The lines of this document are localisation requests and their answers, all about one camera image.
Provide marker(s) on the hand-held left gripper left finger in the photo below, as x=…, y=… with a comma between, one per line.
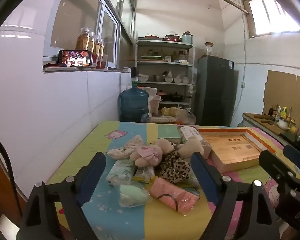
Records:
x=96, y=165

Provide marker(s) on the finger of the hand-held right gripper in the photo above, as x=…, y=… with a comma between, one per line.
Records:
x=270, y=158
x=292, y=152

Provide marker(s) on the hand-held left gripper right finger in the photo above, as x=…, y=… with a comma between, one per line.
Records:
x=200, y=170

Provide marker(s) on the green floral tissue pack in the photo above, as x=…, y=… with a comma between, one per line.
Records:
x=192, y=190
x=121, y=172

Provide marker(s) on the beige plush toy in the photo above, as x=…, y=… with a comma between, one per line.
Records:
x=190, y=147

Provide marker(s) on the leopard print plush bear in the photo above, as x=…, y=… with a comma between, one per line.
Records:
x=173, y=167

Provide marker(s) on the white floral fabric piece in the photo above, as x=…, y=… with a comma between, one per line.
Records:
x=125, y=147

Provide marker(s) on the shallow orange cardboard box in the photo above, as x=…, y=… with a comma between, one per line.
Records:
x=230, y=152

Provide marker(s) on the pink towel packet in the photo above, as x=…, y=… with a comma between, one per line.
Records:
x=165, y=187

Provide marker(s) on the yellow and white packet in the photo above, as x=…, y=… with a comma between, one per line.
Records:
x=143, y=176

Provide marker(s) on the mint green bagged sponge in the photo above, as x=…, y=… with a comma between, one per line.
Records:
x=135, y=195

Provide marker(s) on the plush doll with pink hat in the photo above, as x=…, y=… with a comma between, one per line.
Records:
x=147, y=155

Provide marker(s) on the black induction cooker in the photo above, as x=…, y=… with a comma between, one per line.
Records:
x=290, y=137

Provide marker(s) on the white enamel bowl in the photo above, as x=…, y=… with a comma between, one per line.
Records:
x=283, y=125

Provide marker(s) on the kitchen cleaver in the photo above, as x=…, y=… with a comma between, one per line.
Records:
x=267, y=121

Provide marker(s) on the floral tissue box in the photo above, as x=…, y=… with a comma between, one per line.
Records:
x=190, y=132

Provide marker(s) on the grey kitchen counter cabinet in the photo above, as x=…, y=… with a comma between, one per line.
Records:
x=250, y=124

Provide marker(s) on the clear amber bottle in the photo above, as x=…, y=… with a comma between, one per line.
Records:
x=289, y=112

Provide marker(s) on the yellow label bottle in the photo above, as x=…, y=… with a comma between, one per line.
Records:
x=284, y=112

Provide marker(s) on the white condiment bottle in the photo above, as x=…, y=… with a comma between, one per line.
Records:
x=278, y=112

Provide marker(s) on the dark sauce bottle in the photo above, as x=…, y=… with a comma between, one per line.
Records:
x=271, y=111

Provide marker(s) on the sage green box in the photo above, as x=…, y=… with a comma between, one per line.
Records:
x=168, y=131

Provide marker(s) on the plastic bag of vegetables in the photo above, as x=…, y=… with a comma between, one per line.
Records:
x=177, y=113

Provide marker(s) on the long noodle package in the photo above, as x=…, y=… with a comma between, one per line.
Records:
x=165, y=119

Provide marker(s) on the striped cartoon bedsheet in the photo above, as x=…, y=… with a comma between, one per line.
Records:
x=140, y=220

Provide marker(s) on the blue water jug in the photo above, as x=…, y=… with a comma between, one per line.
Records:
x=133, y=102

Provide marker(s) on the black wok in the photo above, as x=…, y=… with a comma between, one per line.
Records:
x=176, y=97

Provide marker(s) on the translucent plastic tub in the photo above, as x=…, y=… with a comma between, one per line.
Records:
x=155, y=106

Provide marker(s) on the dark grey refrigerator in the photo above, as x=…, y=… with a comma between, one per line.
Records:
x=215, y=92

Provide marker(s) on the pot with red lid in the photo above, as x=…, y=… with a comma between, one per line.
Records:
x=162, y=95

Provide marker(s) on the black water pump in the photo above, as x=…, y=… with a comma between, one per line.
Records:
x=134, y=73

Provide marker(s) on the white ceramic bowl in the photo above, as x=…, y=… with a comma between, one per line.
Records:
x=143, y=77

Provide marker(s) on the smartphone with lit screen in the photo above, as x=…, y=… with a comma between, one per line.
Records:
x=75, y=58

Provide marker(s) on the grey metal shelf rack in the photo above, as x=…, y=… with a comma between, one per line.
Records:
x=165, y=63

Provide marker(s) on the glass jar with brown lid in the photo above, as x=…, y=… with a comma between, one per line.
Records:
x=209, y=50

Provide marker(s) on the green tray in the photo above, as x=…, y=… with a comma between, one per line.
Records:
x=152, y=57

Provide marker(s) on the teal canister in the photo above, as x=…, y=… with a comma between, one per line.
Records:
x=187, y=38

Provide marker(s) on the red pan with glass lid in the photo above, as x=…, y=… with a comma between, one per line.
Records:
x=172, y=37

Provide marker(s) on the small barred window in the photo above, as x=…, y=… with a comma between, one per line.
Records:
x=272, y=12

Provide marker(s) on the aluminium sliding window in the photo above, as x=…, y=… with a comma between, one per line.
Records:
x=77, y=17

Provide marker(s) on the cardboard wall sheet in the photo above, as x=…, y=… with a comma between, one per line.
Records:
x=285, y=90

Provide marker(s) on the white wall outlet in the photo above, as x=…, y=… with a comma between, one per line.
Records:
x=243, y=85

